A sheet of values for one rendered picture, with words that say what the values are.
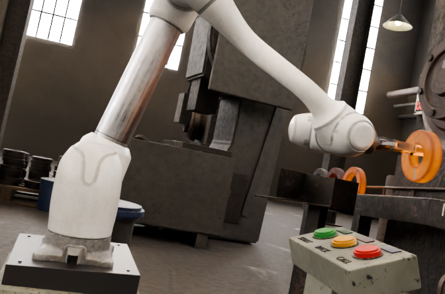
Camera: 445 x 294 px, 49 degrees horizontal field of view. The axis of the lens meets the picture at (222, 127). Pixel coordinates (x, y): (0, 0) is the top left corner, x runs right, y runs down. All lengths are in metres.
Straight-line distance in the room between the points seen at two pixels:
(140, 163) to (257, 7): 1.67
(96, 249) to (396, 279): 0.72
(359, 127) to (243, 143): 3.32
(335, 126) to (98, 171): 0.57
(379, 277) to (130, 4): 11.29
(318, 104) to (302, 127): 0.14
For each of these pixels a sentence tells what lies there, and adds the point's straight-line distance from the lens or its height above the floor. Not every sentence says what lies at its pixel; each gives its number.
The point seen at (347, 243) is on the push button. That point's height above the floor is 0.61.
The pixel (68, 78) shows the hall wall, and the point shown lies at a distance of 11.55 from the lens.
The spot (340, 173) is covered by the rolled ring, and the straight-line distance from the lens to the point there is 2.53.
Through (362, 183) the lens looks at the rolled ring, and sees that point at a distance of 2.35.
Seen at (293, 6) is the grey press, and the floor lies 2.16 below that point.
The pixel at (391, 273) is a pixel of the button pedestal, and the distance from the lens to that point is 0.76.
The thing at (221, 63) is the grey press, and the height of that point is 1.49.
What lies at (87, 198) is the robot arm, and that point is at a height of 0.55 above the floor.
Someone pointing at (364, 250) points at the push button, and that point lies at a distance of 0.78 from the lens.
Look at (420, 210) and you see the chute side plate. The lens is 1.90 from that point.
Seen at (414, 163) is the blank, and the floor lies 0.80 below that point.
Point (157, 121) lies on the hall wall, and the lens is 11.49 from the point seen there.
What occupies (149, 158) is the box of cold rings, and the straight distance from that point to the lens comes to 3.77.
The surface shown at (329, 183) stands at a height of 0.70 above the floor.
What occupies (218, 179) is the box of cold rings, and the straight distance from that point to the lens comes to 3.90.
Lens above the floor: 0.69
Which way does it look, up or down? 4 degrees up
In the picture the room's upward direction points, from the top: 11 degrees clockwise
